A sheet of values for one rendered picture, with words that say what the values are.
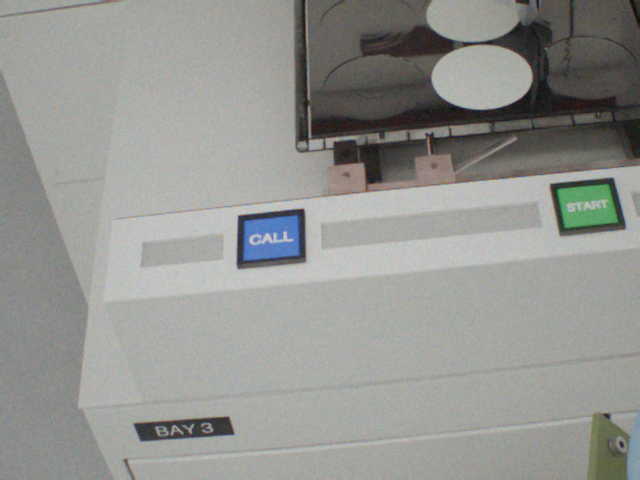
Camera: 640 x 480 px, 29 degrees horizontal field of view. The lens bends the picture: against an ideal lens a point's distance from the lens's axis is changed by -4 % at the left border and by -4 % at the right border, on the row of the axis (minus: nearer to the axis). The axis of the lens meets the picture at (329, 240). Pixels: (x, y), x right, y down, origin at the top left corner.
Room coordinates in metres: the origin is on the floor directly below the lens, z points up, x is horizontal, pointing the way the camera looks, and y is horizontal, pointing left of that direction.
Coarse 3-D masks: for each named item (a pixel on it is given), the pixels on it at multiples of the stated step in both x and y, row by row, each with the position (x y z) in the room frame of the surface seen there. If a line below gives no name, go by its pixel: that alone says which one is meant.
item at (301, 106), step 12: (300, 0) 1.14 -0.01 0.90; (300, 12) 1.12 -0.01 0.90; (300, 24) 1.10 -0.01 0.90; (300, 36) 1.08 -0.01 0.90; (300, 48) 1.06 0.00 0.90; (300, 60) 1.04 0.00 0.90; (300, 72) 1.02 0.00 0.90; (300, 84) 1.00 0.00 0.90; (300, 96) 0.98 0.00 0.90; (300, 108) 0.96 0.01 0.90; (300, 120) 0.94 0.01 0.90; (300, 132) 0.92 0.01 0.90; (300, 144) 0.91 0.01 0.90
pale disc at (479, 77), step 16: (464, 48) 1.02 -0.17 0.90; (480, 48) 1.01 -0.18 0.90; (496, 48) 1.01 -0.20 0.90; (448, 64) 1.00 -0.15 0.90; (464, 64) 0.99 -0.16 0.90; (480, 64) 0.99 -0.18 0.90; (496, 64) 0.98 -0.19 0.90; (512, 64) 0.98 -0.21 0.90; (528, 64) 0.98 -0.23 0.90; (432, 80) 0.97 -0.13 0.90; (448, 80) 0.97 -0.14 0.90; (464, 80) 0.97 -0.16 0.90; (480, 80) 0.96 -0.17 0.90; (496, 80) 0.96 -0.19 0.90; (512, 80) 0.96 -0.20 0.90; (528, 80) 0.95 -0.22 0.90; (448, 96) 0.95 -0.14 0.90; (464, 96) 0.94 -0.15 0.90; (480, 96) 0.94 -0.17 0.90; (496, 96) 0.94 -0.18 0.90; (512, 96) 0.93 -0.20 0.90
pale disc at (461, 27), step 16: (448, 0) 1.10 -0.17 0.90; (464, 0) 1.10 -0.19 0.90; (480, 0) 1.09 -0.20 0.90; (432, 16) 1.08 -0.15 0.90; (448, 16) 1.07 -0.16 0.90; (464, 16) 1.07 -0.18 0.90; (480, 16) 1.07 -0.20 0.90; (496, 16) 1.06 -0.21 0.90; (512, 16) 1.06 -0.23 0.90; (448, 32) 1.05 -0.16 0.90; (464, 32) 1.04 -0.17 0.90; (480, 32) 1.04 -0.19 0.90; (496, 32) 1.03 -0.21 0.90
